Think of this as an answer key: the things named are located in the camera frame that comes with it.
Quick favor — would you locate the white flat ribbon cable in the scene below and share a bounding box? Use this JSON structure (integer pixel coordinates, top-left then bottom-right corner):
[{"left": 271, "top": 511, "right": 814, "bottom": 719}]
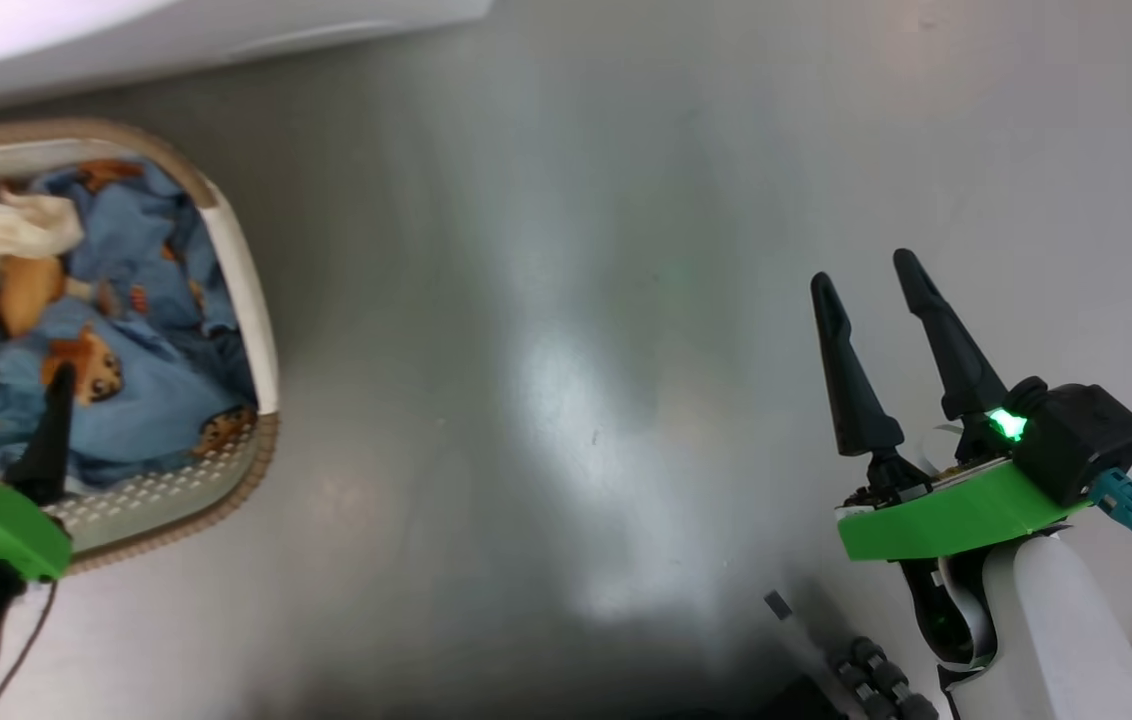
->
[{"left": 936, "top": 553, "right": 999, "bottom": 663}]

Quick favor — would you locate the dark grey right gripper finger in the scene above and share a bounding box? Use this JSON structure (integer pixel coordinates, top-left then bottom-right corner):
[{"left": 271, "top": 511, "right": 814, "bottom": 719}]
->
[
  {"left": 893, "top": 249, "right": 1009, "bottom": 421},
  {"left": 810, "top": 272, "right": 905, "bottom": 459}
]

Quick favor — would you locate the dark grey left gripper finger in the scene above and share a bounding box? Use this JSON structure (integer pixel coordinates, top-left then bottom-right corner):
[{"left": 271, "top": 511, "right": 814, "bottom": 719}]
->
[{"left": 6, "top": 362, "right": 77, "bottom": 504}]

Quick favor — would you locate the white front-load washing machine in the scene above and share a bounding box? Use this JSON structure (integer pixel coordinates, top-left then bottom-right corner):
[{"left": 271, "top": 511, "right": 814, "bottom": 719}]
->
[{"left": 0, "top": 0, "right": 494, "bottom": 111}]

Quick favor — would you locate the thin left arm cable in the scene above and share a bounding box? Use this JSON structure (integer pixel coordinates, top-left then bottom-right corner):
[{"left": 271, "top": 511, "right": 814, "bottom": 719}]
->
[{"left": 0, "top": 578, "right": 59, "bottom": 713}]

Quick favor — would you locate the blue cartoon print garment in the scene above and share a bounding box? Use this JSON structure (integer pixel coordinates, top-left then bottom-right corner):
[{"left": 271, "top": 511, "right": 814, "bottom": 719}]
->
[{"left": 0, "top": 158, "right": 259, "bottom": 491}]

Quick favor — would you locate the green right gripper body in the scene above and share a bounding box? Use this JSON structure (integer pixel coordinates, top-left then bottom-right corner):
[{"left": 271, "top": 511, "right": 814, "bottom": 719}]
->
[{"left": 836, "top": 415, "right": 1092, "bottom": 561}]

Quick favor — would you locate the cream perforated laundry basket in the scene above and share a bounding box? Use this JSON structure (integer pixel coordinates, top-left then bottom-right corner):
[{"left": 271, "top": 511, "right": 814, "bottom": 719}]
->
[{"left": 0, "top": 118, "right": 280, "bottom": 573}]

